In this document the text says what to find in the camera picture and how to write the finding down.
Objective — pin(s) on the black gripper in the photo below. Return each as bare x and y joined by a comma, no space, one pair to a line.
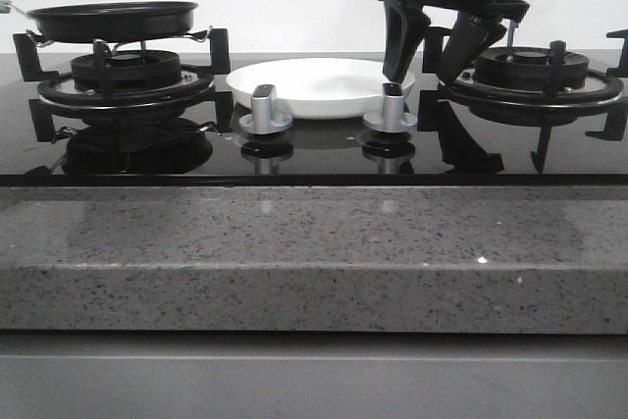
406,25

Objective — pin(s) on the white round plate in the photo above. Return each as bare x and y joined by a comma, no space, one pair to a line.
314,88

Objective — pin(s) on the black frying pan green handle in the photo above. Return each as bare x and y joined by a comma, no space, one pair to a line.
114,22

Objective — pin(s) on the black gas burner right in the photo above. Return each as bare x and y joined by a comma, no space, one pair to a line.
527,68

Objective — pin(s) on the black gas burner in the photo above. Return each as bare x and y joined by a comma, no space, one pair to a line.
133,70
527,68

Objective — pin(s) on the silver stove knob right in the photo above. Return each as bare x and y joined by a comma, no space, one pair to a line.
391,116

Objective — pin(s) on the silver stove knob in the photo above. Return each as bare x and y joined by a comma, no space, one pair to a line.
391,116
265,117

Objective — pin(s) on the black glass cooktop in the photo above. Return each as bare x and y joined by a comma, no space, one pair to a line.
205,146

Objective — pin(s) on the black pan support right burner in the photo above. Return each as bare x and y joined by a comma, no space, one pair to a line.
602,94

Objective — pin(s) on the black pan support burner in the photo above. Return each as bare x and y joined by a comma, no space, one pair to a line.
602,94
110,108

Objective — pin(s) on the silver stove knob left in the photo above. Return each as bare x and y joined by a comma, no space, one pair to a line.
265,117

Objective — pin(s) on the black pan support left burner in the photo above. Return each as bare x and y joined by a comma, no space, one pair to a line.
110,108

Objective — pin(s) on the black gas burner left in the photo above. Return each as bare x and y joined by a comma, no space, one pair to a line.
133,70

